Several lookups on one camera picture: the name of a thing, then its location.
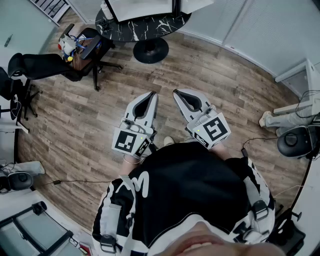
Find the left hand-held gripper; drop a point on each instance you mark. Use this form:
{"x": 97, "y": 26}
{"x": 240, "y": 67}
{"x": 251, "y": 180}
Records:
{"x": 125, "y": 141}

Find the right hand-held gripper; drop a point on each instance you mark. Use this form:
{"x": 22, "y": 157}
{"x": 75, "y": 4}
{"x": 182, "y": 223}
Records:
{"x": 215, "y": 130}

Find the mini fridge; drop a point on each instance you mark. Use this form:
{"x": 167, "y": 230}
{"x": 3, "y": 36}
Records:
{"x": 140, "y": 10}

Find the person's right forearm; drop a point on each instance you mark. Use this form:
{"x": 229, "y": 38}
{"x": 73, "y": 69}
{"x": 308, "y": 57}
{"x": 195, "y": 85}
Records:
{"x": 221, "y": 151}

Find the person's left forearm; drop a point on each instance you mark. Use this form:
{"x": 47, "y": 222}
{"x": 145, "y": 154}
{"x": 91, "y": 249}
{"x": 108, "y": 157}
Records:
{"x": 130, "y": 167}

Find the person's white shoe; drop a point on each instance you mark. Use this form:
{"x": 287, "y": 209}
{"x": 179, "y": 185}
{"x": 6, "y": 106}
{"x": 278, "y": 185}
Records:
{"x": 168, "y": 140}

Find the person's black white jersey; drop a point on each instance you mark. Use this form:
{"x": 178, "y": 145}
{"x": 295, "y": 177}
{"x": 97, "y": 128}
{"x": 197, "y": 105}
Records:
{"x": 190, "y": 180}

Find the round black marble table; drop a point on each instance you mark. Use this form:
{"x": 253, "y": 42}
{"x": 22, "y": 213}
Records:
{"x": 150, "y": 30}

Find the small yellow toy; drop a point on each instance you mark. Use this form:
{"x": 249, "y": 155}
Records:
{"x": 69, "y": 58}

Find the black round device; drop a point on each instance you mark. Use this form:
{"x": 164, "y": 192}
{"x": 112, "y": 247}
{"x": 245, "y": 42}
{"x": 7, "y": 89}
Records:
{"x": 21, "y": 180}
{"x": 293, "y": 141}

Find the white bottle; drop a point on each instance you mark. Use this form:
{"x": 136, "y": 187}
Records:
{"x": 107, "y": 10}

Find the black mesh office chair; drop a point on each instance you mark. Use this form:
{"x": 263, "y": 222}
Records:
{"x": 42, "y": 65}
{"x": 10, "y": 90}

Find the white shelf unit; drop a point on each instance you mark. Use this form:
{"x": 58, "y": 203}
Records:
{"x": 50, "y": 10}

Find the person's face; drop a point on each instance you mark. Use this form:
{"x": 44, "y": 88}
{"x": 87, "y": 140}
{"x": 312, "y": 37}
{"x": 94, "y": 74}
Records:
{"x": 212, "y": 242}

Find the white desk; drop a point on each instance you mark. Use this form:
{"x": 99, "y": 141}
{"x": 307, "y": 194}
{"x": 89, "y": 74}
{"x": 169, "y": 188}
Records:
{"x": 7, "y": 140}

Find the black cylinder knob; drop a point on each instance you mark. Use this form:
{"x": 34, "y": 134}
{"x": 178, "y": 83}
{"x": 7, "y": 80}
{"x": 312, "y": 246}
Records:
{"x": 39, "y": 208}

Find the small red item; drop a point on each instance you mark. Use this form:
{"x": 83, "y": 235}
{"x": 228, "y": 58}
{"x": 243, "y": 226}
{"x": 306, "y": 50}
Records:
{"x": 85, "y": 248}

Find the black floor stand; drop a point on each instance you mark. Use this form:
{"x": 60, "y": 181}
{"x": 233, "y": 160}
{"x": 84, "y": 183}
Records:
{"x": 287, "y": 225}

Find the black framed glass cabinet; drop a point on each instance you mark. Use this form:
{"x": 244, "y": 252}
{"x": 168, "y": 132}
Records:
{"x": 37, "y": 230}

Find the white desk frame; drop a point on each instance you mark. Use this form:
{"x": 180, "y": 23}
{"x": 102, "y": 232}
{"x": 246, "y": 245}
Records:
{"x": 295, "y": 75}

